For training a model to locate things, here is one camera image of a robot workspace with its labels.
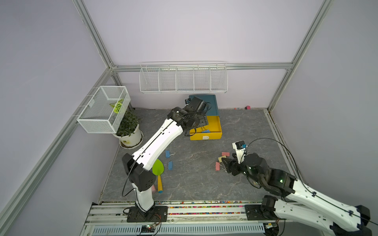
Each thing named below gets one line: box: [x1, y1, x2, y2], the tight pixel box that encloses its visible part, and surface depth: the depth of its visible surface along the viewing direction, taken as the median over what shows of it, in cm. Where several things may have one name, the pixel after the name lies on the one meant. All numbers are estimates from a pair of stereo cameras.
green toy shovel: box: [152, 158, 165, 194], surface depth 90 cm
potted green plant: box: [112, 109, 144, 149], surface depth 90 cm
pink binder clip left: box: [215, 161, 221, 172], surface depth 89 cm
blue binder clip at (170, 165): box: [167, 160, 173, 171], surface depth 91 cm
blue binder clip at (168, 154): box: [165, 149, 176, 159], surface depth 96 cm
